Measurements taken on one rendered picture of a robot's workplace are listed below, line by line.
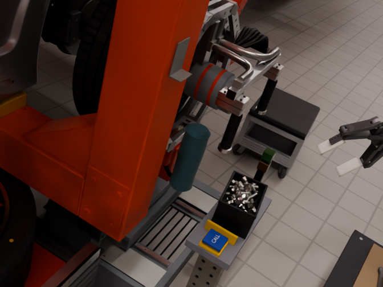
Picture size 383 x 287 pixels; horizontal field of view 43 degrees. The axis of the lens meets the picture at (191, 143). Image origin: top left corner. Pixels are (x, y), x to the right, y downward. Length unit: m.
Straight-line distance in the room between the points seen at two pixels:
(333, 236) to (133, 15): 1.88
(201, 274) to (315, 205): 1.08
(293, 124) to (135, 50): 1.71
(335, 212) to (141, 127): 1.82
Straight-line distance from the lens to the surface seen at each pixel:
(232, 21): 1.79
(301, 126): 2.78
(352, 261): 2.17
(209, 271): 1.93
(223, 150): 1.59
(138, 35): 1.16
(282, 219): 2.65
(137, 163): 1.31
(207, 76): 1.68
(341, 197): 3.02
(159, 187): 2.19
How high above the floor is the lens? 1.65
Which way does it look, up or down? 35 degrees down
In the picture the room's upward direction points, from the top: 18 degrees clockwise
